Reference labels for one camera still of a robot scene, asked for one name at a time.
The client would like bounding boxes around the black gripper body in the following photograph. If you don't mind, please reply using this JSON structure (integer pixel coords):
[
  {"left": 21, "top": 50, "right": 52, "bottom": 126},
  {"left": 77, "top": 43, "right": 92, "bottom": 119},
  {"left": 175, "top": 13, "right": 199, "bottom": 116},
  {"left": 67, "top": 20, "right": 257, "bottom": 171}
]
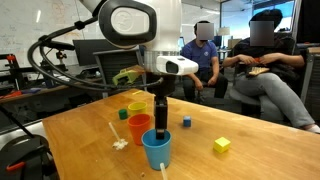
[{"left": 146, "top": 72, "right": 177, "bottom": 98}]

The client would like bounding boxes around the yellow plastic cup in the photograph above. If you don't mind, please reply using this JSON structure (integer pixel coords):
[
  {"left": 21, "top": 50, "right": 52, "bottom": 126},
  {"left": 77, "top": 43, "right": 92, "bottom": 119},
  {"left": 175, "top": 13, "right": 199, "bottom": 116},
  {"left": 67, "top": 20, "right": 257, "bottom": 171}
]
[{"left": 127, "top": 101, "right": 148, "bottom": 117}]

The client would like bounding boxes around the blue plastic cup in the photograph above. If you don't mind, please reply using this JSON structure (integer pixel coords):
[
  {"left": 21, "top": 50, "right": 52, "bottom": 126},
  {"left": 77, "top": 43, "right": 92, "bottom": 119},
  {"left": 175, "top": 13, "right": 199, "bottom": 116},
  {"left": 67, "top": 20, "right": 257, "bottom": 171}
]
[{"left": 141, "top": 128, "right": 173, "bottom": 171}]

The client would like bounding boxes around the orange plastic cup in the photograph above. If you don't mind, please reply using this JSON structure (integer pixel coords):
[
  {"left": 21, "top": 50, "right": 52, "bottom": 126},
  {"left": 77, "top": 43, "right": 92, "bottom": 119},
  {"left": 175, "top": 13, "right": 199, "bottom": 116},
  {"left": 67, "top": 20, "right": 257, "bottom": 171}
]
[{"left": 126, "top": 113, "right": 152, "bottom": 146}]

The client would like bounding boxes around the blue cube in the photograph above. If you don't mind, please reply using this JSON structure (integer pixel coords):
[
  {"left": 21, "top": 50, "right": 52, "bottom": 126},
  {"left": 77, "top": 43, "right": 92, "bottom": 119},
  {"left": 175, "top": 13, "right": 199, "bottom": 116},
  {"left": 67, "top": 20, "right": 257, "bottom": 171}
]
[{"left": 182, "top": 115, "right": 193, "bottom": 128}]

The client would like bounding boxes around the green octagonal block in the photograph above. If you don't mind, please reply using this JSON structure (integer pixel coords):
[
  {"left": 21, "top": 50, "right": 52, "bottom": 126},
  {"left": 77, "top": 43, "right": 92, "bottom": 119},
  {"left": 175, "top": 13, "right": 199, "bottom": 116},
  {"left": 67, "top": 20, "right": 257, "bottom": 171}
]
[{"left": 118, "top": 108, "right": 129, "bottom": 121}]

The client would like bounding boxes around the person in blue shirt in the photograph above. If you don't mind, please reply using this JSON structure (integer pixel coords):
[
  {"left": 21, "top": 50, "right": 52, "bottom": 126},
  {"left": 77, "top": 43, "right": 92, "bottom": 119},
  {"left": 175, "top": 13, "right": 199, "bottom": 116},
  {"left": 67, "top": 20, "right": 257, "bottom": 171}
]
[{"left": 179, "top": 20, "right": 230, "bottom": 103}]

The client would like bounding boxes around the clear straw with white tape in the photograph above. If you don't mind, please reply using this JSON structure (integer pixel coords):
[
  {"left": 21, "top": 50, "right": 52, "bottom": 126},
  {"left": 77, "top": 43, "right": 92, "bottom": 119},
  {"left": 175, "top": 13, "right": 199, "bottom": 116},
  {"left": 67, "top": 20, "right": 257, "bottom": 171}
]
[{"left": 108, "top": 121, "right": 129, "bottom": 151}]

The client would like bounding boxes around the grey mesh office chair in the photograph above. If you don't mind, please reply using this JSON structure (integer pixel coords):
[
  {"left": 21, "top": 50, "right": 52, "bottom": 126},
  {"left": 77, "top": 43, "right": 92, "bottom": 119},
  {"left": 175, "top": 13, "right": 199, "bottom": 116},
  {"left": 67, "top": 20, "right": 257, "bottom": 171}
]
[{"left": 93, "top": 48, "right": 148, "bottom": 100}]

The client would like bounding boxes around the yellow cube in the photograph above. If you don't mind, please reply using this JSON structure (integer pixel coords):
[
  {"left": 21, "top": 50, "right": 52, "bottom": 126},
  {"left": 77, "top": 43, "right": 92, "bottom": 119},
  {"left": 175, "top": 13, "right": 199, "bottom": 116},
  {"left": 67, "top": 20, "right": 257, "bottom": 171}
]
[{"left": 213, "top": 136, "right": 232, "bottom": 154}]

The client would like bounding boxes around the white lampshade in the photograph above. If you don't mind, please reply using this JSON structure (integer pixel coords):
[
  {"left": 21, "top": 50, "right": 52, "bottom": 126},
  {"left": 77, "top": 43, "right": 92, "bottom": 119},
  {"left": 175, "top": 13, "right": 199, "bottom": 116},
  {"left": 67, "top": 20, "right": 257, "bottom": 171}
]
[{"left": 218, "top": 26, "right": 231, "bottom": 37}]

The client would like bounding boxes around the brown cardboard box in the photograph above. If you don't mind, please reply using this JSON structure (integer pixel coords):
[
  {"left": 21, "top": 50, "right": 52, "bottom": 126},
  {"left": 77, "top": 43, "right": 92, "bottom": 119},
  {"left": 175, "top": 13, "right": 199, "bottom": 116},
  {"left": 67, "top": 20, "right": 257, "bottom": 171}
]
[{"left": 227, "top": 38, "right": 243, "bottom": 50}]

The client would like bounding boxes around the wide black monitor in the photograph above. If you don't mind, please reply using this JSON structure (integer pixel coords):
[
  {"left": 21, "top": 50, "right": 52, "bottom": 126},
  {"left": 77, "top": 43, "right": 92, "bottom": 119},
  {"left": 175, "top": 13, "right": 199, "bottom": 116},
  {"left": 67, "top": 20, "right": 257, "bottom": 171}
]
[{"left": 73, "top": 38, "right": 118, "bottom": 67}]

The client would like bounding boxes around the small wooden board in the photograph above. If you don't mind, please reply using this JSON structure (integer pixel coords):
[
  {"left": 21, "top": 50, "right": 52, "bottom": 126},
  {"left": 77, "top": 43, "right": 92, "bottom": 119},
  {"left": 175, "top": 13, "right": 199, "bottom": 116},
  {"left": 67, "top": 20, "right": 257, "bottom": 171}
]
[{"left": 248, "top": 66, "right": 271, "bottom": 78}]

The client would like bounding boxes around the person in black shirt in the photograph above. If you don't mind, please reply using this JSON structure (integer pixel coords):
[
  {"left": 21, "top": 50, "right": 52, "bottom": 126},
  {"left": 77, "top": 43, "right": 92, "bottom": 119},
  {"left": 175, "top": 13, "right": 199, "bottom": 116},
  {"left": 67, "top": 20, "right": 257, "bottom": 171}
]
[{"left": 222, "top": 9, "right": 320, "bottom": 134}]

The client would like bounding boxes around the round black device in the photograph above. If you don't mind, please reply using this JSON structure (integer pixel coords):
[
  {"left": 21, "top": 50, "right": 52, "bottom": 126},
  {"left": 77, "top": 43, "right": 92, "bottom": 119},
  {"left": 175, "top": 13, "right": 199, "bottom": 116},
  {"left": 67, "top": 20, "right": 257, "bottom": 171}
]
[{"left": 0, "top": 133, "right": 60, "bottom": 180}]

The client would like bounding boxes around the long wooden desk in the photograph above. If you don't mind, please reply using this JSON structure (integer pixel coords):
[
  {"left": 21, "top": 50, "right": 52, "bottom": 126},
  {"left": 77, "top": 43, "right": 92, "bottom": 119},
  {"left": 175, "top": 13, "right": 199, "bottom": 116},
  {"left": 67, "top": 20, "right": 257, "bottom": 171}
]
[{"left": 0, "top": 77, "right": 104, "bottom": 104}]

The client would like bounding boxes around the black rod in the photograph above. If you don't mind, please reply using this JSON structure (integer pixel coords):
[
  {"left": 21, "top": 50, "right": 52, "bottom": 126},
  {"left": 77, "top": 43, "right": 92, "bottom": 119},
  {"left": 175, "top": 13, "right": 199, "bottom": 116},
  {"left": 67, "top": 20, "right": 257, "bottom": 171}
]
[{"left": 0, "top": 104, "right": 35, "bottom": 138}]

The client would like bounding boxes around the grey drawer cabinet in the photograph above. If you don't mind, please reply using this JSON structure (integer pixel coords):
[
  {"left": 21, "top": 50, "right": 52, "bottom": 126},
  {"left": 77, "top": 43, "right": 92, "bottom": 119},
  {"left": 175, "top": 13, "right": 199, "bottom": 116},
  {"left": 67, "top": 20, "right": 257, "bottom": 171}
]
[{"left": 300, "top": 46, "right": 320, "bottom": 122}]

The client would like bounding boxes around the flat orange item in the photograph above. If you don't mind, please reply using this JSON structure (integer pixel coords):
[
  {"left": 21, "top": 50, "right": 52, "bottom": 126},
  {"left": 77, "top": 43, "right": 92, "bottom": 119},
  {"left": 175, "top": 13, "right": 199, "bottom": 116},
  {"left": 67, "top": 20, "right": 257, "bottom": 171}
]
[{"left": 0, "top": 90, "right": 23, "bottom": 100}]

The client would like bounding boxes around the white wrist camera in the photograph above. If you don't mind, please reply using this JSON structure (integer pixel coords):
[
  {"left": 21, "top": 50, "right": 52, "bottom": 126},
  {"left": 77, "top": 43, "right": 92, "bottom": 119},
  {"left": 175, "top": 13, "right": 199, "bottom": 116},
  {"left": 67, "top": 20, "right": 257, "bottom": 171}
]
[{"left": 155, "top": 55, "right": 200, "bottom": 76}]

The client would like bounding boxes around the green printed mount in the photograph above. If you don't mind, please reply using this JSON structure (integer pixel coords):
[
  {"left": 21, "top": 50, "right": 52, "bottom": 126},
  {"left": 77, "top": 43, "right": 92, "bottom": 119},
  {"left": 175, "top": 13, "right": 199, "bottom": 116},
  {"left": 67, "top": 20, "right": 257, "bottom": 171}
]
[{"left": 112, "top": 68, "right": 143, "bottom": 87}]

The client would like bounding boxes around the black frame with red knob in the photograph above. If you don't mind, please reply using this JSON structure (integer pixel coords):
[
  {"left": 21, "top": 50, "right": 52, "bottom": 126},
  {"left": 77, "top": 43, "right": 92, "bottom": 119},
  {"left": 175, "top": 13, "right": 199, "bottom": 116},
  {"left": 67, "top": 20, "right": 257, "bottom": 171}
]
[{"left": 0, "top": 53, "right": 68, "bottom": 90}]

